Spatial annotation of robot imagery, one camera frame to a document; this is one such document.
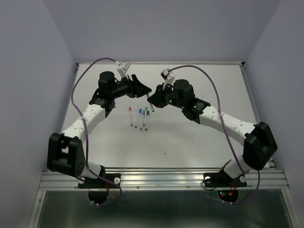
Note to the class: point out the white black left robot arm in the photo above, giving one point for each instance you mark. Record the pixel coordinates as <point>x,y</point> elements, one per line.
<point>68,151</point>

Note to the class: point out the brown capped marker pen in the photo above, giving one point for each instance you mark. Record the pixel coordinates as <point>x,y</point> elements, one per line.
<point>150,104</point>

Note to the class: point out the aluminium rail frame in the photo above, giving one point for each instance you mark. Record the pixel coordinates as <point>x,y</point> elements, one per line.
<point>161,173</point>

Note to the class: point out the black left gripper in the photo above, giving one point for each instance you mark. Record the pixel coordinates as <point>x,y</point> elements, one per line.
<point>136,86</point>

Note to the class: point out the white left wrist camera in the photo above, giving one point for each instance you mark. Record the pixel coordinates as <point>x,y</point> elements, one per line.
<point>122,68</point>

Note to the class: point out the blue capped marker pen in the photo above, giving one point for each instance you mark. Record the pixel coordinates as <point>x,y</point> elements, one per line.
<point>138,118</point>

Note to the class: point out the pink capped marker pen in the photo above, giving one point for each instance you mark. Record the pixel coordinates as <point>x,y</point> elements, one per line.
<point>130,116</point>

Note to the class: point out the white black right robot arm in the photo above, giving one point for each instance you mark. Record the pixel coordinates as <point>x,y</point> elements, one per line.
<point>258,142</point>

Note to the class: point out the dark green capped marker pen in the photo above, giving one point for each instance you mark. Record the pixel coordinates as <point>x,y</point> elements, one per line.
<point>147,120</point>

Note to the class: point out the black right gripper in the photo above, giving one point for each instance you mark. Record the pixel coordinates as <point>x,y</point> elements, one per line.
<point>157,99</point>

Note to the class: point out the grey capped marker pen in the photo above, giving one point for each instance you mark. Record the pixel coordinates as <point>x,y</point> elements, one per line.
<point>142,120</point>

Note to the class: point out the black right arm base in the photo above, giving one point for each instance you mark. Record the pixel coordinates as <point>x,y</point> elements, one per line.
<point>227,187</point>

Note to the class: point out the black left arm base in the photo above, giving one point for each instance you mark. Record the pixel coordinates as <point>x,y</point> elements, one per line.
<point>100,192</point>

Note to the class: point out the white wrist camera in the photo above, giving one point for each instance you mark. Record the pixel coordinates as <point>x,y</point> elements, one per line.
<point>168,77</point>
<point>122,68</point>

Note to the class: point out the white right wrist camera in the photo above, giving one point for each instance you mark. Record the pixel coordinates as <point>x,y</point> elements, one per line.
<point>168,77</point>

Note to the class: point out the light green capped marker pen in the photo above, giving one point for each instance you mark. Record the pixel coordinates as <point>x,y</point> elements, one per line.
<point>145,117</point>

